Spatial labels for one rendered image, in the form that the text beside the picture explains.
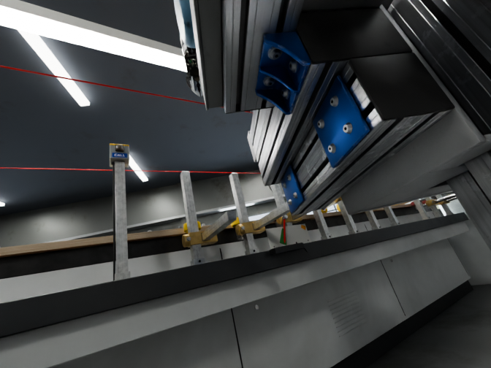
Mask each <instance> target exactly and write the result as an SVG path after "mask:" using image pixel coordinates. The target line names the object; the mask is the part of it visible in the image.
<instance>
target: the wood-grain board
mask: <svg viewBox="0 0 491 368"><path fill-rule="evenodd" d="M390 207H391V208H392V210H393V209H400V208H406V207H415V206H411V204H400V205H392V206H390ZM382 210H384V208H383V207H382V208H379V209H375V210H373V212H376V211H382ZM322 214H323V216H324V218H328V217H335V216H341V215H342V213H341V211H338V212H325V213H322ZM301 218H302V220H303V221H305V220H311V219H315V217H314V215H313V214H311V215H304V216H302V217H301ZM210 226H211V225H209V226H201V229H200V230H199V231H205V230H206V229H207V228H209V227H210ZM229 229H235V227H232V225H231V224H230V225H229V226H227V227H226V228H225V229H224V230H229ZM184 234H188V233H186V232H184V229H183V228H181V229H168V230H161V231H148V232H140V233H133V234H127V242H134V241H140V240H147V239H158V238H164V237H175V236H181V235H184ZM110 244H113V236H106V237H93V238H86V239H73V240H66V241H59V242H46V243H39V244H31V245H19V246H11V247H4V248H0V258H4V257H10V256H22V255H28V254H34V253H45V252H52V251H58V250H69V249H75V248H86V247H93V246H99V245H110Z"/></svg>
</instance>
